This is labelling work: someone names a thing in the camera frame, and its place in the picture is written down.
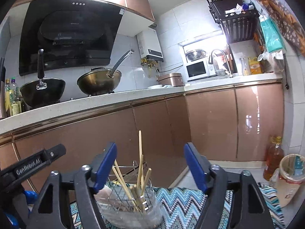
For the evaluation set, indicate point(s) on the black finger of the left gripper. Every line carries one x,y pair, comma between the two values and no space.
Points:
55,153

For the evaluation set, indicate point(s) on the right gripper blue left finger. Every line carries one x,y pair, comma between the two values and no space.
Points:
101,166

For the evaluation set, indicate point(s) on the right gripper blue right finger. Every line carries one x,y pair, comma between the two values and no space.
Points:
197,166

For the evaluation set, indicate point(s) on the bamboo chopstick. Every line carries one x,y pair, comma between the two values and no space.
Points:
142,206
147,177
117,172
140,178
136,198

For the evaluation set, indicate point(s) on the brown kitchen cabinet fronts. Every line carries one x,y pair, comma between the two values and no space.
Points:
231,127

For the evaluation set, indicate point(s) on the blue white gloved left hand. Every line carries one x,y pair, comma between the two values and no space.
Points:
19,207

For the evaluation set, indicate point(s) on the zigzag woven table mat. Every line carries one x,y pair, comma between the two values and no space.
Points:
182,206

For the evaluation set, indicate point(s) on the clear glass utensil jar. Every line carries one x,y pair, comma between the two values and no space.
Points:
123,219

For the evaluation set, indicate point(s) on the white speckled countertop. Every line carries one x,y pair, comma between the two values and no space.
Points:
44,114

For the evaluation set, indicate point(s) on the condiment bottles on counter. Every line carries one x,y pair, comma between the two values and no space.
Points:
13,104

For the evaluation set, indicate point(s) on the amber oil bottle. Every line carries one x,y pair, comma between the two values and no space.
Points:
274,156

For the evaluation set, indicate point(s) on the beige trash bin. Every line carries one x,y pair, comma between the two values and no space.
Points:
288,178

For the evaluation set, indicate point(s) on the copper rice cooker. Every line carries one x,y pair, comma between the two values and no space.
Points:
172,79

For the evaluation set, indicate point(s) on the white microwave oven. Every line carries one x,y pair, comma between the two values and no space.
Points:
199,69

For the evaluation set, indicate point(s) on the chrome sink faucet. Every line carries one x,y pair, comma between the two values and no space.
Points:
220,63

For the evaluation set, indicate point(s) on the black range hood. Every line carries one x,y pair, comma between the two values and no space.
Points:
72,33

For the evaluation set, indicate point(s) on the clear spray bottle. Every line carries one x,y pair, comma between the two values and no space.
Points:
245,67

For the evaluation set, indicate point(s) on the yellow detergent bottle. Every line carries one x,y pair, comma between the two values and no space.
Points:
255,66

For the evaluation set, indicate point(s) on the steel pot on microwave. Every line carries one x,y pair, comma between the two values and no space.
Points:
195,54

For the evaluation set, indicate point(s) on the white gas water heater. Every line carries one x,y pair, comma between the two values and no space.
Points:
149,45

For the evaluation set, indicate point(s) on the teal plastic bag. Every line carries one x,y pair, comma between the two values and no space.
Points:
271,34

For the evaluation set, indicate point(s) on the brown patterned hanging towel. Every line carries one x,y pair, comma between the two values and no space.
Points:
287,23

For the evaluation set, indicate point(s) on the wire divider rack in jar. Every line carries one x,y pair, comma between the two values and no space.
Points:
130,178

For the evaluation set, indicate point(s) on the black wok with handle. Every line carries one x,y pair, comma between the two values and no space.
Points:
45,90

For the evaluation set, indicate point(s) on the brass wok with steel handle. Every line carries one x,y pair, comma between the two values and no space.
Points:
100,81

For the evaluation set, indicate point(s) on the black wall dish rack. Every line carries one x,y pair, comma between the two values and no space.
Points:
238,20

